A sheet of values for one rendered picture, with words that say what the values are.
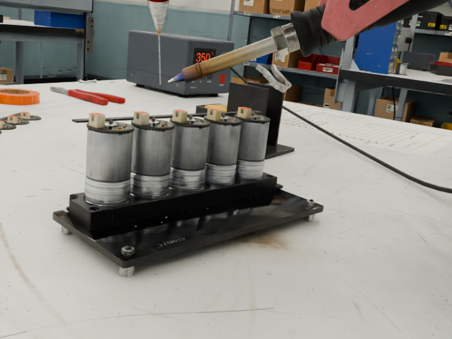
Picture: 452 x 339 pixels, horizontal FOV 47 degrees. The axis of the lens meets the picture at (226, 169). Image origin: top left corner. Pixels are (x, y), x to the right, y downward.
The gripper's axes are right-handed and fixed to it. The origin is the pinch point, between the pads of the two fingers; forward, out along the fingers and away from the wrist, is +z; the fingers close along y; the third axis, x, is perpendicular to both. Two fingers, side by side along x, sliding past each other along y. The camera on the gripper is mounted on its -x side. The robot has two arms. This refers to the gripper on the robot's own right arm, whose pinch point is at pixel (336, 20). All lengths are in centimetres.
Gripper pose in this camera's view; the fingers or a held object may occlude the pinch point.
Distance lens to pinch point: 28.9
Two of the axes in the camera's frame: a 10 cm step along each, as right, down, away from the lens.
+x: 8.2, 5.5, 1.5
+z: -5.7, 7.9, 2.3
